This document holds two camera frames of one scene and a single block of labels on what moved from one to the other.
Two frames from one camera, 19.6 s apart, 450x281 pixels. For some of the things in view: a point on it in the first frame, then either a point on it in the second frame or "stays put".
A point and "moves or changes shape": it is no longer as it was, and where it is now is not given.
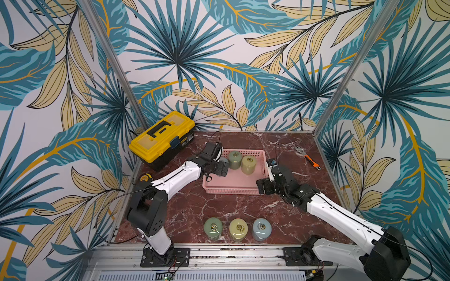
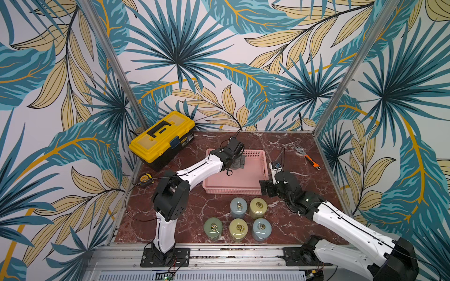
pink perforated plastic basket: [237, 182] stays put
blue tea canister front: [262, 229] stays put
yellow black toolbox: [156, 146] stays put
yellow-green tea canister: [248, 164] to [258, 207]
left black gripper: [220, 167] to [240, 161]
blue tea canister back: [223, 158] moves or changes shape
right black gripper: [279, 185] stays put
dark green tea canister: [212, 227] stays put
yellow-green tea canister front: [238, 229] stays put
